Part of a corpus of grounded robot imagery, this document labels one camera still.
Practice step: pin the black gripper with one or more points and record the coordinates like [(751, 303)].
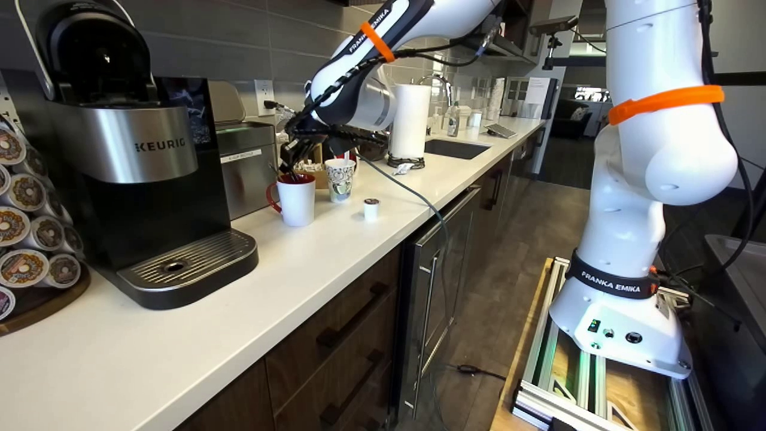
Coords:
[(303, 138)]

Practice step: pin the white mug red inside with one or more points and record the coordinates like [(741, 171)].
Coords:
[(292, 198)]

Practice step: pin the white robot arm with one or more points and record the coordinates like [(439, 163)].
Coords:
[(662, 143)]

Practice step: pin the white patterned paper cup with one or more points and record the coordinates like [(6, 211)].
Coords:
[(340, 176)]

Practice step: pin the steel bin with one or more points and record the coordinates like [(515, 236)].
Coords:
[(246, 152)]

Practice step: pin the coffee pod on counter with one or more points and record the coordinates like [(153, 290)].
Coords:
[(371, 209)]

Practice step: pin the paper towel roll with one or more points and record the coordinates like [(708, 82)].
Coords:
[(409, 120)]

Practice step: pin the black paper towel holder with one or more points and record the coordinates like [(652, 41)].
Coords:
[(403, 165)]

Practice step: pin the kitchen sink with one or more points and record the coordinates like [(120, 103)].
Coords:
[(453, 150)]

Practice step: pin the Keurig coffee machine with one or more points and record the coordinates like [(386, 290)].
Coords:
[(132, 153)]

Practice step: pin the coffee pod carousel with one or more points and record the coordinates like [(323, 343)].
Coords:
[(41, 256)]

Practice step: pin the wall outlet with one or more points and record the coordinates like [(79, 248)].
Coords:
[(264, 96)]

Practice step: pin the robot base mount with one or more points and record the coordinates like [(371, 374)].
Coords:
[(596, 365)]

